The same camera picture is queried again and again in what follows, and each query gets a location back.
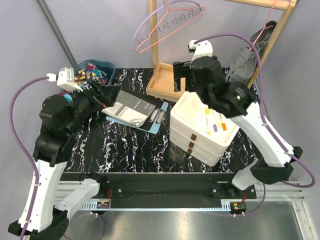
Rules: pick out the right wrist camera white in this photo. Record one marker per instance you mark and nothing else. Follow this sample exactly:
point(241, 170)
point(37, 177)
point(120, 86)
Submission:
point(201, 49)

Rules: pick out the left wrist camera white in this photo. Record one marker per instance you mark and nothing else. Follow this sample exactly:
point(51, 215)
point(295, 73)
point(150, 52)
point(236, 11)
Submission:
point(65, 79)

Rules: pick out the colourful comic print shorts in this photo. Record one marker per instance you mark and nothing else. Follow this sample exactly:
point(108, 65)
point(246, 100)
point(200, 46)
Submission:
point(78, 79)

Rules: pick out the orange cap marker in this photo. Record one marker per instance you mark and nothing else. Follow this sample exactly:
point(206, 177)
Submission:
point(221, 122)

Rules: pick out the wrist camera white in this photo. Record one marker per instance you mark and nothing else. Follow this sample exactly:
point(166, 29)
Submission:
point(201, 49)
point(65, 79)

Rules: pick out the grey spiral notebook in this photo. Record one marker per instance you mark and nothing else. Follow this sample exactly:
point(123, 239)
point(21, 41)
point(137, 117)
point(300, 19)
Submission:
point(130, 109)

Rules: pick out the blue clipboard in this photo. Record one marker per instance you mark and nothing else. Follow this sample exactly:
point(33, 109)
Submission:
point(152, 124)

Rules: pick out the wooden clothes rack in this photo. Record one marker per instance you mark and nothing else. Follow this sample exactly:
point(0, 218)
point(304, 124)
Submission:
point(161, 84)

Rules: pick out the grey shorts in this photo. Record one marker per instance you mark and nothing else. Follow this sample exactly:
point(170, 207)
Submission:
point(244, 65)

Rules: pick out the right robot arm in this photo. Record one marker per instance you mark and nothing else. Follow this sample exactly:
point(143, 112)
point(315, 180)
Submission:
point(236, 102)

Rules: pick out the purple cap marker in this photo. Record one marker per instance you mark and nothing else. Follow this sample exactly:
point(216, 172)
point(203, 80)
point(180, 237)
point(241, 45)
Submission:
point(216, 120)

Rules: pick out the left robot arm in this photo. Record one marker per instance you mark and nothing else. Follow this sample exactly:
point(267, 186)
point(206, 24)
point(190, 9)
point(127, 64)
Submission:
point(42, 219)

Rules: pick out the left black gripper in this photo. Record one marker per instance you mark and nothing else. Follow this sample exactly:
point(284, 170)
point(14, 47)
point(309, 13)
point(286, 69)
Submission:
point(110, 93)

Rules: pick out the teal plastic bin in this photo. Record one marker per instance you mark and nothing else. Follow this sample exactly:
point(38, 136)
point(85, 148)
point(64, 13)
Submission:
point(89, 70)

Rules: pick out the white stacked trays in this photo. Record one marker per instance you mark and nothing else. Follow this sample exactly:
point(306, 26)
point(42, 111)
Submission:
point(187, 130)

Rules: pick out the yellow cap marker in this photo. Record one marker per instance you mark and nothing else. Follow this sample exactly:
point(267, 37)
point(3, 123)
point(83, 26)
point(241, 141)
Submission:
point(209, 122)

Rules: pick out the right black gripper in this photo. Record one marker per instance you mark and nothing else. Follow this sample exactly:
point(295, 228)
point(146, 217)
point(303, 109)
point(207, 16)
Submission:
point(182, 69)

